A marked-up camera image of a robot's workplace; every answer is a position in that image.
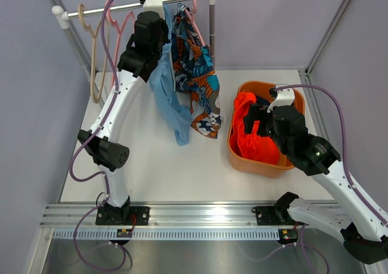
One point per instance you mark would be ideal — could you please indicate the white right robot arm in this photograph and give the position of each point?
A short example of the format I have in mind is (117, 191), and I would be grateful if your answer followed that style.
(363, 230)

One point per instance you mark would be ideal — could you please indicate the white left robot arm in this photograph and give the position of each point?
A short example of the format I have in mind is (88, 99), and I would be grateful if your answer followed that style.
(101, 141)

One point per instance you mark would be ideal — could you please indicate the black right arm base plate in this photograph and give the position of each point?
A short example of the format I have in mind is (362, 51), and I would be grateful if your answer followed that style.
(272, 216)

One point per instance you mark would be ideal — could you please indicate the light blue shorts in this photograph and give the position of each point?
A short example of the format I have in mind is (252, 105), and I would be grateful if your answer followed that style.
(162, 84)

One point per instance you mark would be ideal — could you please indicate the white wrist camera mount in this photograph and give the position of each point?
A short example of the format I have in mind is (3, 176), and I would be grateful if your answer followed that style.
(154, 6)
(282, 95)

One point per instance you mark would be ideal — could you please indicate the orange plastic basket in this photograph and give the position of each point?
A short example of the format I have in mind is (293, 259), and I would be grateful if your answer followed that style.
(249, 166)

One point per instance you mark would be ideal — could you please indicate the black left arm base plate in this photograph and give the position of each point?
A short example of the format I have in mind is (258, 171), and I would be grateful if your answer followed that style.
(126, 216)

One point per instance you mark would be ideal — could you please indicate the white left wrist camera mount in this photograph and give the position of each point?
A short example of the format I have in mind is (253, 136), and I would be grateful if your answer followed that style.
(154, 6)

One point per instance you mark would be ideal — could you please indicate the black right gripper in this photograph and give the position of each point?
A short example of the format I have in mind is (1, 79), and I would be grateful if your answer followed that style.
(257, 113)

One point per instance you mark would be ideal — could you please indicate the white clothes rack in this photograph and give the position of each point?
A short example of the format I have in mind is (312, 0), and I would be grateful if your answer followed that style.
(64, 18)

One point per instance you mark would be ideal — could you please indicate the patterned blue orange shorts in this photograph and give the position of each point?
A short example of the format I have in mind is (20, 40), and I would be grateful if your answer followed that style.
(195, 74)

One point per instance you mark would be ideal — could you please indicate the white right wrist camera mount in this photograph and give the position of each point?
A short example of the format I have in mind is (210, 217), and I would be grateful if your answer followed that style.
(282, 95)

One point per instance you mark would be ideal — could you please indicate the white slotted cable duct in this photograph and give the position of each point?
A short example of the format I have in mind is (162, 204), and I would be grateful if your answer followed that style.
(256, 234)

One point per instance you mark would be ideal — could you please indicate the navy blue shorts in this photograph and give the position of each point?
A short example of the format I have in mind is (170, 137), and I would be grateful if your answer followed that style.
(262, 101)

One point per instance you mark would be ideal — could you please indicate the aluminium mounting rail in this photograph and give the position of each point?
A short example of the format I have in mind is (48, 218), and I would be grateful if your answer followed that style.
(161, 215)

